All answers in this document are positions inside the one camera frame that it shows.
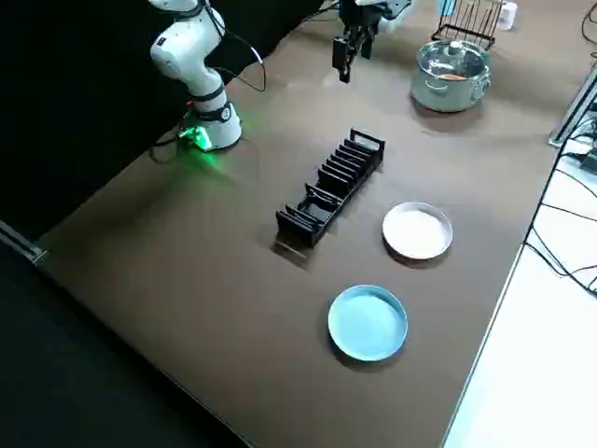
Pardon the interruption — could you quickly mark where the black wire cup holder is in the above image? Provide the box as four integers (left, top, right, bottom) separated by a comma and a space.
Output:
429, 0, 504, 50

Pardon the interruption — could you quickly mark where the light blue round plate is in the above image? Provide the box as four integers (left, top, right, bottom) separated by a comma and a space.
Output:
327, 284, 410, 363

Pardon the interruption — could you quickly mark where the aluminium camera post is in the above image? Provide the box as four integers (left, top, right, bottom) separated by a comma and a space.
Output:
548, 60, 597, 148

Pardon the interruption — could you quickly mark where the white round plate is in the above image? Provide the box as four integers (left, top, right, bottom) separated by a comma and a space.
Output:
382, 201, 453, 260

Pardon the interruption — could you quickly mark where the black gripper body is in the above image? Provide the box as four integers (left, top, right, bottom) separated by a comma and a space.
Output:
339, 0, 380, 30

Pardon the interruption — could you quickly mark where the glass pot lid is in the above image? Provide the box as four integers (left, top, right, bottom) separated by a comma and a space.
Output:
417, 39, 490, 83

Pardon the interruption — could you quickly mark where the dark power adapter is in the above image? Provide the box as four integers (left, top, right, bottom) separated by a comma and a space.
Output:
577, 148, 597, 175

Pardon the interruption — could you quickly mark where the metal frame rail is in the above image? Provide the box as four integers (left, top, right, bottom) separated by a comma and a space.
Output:
0, 218, 48, 262

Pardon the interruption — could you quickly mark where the stainless steel pot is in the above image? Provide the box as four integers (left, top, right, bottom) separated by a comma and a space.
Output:
410, 39, 492, 113

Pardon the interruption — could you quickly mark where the black slotted drying rack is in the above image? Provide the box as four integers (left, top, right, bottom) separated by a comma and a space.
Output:
274, 126, 387, 247

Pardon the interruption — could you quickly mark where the pale pink cup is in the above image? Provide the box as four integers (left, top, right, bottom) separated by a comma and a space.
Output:
496, 1, 519, 32

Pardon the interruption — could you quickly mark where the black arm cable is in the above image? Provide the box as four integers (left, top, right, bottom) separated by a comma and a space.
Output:
176, 0, 268, 94

